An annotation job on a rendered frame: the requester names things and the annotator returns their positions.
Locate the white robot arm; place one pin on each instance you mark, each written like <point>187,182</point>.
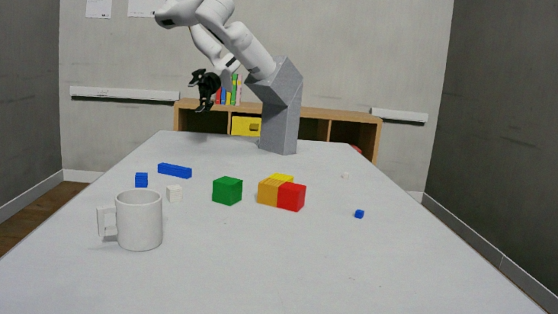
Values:
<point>236,37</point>

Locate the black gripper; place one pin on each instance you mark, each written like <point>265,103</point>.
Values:
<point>207,82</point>

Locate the white mug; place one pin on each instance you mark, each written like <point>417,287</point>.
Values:
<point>138,226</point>

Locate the dark green cube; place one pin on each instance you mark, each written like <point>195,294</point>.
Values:
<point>227,190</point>

